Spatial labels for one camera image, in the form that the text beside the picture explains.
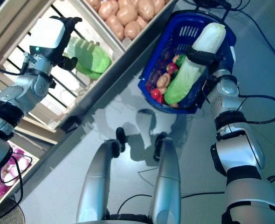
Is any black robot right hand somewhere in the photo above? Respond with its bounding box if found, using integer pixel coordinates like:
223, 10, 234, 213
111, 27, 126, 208
186, 46, 236, 71

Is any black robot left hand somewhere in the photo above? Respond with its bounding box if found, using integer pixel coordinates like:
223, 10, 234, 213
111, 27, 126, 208
49, 15, 83, 71

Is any green white napa cabbage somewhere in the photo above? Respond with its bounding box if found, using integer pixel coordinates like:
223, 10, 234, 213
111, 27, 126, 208
66, 36, 112, 80
164, 22, 227, 105

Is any blue plastic shopping basket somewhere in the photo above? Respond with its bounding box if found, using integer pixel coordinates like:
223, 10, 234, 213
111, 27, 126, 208
137, 11, 237, 115

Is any bright green bell pepper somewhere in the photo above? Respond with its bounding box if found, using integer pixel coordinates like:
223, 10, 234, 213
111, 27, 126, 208
176, 55, 187, 68

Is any red toy apple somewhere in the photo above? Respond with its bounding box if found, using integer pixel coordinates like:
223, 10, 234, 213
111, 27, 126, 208
166, 62, 179, 75

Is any red toy tomato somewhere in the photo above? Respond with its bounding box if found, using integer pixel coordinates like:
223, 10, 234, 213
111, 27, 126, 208
151, 88, 162, 100

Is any light wooden slatted crate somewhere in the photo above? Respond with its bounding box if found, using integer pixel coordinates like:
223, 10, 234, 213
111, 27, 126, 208
0, 140, 40, 212
0, 0, 126, 131
80, 0, 179, 51

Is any wooden display shelf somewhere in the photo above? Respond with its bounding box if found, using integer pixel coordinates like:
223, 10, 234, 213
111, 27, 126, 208
0, 0, 182, 210

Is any silver robot right leg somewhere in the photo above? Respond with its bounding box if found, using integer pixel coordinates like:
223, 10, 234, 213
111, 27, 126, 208
150, 132, 182, 224

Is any dark robot waist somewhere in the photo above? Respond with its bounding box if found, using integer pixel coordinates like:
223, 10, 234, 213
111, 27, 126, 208
76, 212, 153, 224

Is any brown woven round mat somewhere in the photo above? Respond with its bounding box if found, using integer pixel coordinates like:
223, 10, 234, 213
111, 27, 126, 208
0, 201, 26, 224

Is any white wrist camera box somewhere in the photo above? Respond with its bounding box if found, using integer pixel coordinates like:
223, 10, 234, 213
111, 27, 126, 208
29, 17, 66, 62

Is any black cable coil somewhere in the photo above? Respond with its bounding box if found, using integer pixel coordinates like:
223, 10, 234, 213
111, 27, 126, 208
186, 0, 244, 12

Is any black floor cable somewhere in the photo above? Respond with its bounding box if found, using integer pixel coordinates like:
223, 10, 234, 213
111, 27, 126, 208
230, 7, 275, 81

